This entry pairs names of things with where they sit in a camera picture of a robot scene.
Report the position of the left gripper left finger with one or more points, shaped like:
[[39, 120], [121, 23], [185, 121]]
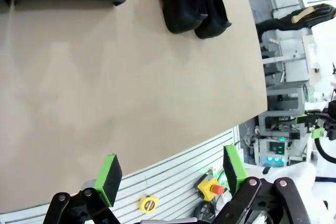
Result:
[[110, 179]]

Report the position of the grey metal equipment rack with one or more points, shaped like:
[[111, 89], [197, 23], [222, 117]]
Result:
[[286, 100]]

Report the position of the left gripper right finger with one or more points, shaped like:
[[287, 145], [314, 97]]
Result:
[[231, 171]]

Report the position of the yellow emergency stop button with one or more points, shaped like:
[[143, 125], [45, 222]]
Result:
[[207, 186]]

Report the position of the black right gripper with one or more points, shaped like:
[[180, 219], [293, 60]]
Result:
[[331, 127]]

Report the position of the yellow tape measure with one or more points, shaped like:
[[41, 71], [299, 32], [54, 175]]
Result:
[[148, 204]]

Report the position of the black ribbed chair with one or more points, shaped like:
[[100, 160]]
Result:
[[323, 14]]

